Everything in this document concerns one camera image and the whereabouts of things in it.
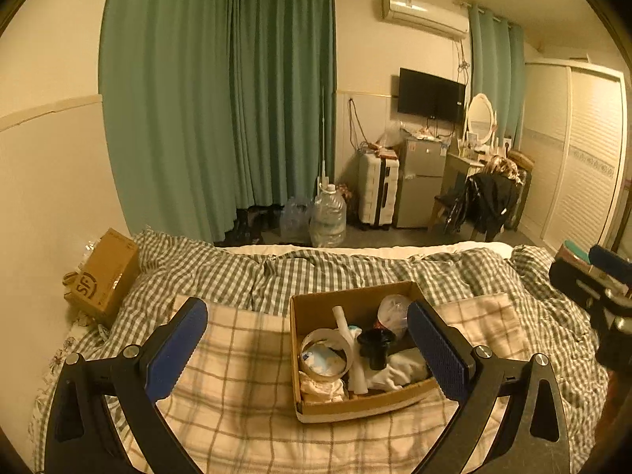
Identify brown shipping box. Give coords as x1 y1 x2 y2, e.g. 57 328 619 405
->
62 228 140 325

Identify white tape roll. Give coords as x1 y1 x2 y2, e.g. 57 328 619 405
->
299 328 355 382

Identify white cloth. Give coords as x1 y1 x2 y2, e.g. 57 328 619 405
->
369 348 431 390

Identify large clear water jug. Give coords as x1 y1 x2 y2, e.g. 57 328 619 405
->
310 184 346 248

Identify blue white packet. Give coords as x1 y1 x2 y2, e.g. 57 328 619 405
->
303 347 346 377

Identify cardboard box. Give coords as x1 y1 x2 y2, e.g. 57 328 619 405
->
290 281 442 424

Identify white slatted wardrobe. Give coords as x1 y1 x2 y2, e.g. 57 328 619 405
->
518 59 626 254

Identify hanging wall cables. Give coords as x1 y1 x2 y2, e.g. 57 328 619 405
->
348 99 369 152

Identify cream cloth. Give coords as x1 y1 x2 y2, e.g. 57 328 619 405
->
299 374 347 404

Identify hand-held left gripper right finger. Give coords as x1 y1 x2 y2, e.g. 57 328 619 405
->
407 300 574 474

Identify cream plaid blanket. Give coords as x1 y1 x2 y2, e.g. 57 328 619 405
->
109 292 529 474

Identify silver small fridge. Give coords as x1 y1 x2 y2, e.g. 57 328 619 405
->
395 138 448 229

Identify green curtain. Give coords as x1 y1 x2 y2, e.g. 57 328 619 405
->
469 5 525 155
100 0 239 246
227 0 337 209

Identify white suitcase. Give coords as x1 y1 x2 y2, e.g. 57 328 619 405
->
358 153 400 228

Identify black wall television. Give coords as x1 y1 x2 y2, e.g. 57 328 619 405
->
397 68 467 122

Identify crushed clear plastic jug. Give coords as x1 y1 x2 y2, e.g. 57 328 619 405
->
280 196 313 238

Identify clear plastic bag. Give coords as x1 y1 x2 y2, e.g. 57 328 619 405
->
378 123 404 148

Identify oval white mirror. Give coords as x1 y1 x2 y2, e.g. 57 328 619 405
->
464 94 497 147

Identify white air conditioner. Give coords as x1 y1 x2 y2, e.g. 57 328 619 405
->
381 0 470 40

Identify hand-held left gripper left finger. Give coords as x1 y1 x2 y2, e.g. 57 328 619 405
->
43 297 209 474

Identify black jacket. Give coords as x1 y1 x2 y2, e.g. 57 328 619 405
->
444 173 519 242

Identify white tube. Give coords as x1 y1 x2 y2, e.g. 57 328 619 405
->
332 306 369 395

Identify dressing table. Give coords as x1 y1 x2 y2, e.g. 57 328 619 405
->
442 152 487 199

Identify dark shoes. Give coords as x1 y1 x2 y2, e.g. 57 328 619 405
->
235 206 283 244

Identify black cup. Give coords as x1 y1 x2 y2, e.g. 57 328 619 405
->
356 328 397 371

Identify brown patterned suitcase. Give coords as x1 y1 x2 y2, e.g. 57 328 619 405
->
508 150 535 230

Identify small box with teal lid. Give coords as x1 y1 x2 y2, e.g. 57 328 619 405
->
555 239 594 268

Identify wooden chair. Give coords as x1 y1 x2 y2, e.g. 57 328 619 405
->
429 192 470 231

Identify patterned scarf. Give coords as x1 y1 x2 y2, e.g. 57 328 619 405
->
486 155 519 181

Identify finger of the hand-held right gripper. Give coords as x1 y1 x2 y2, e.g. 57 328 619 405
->
549 259 610 307
590 244 632 287

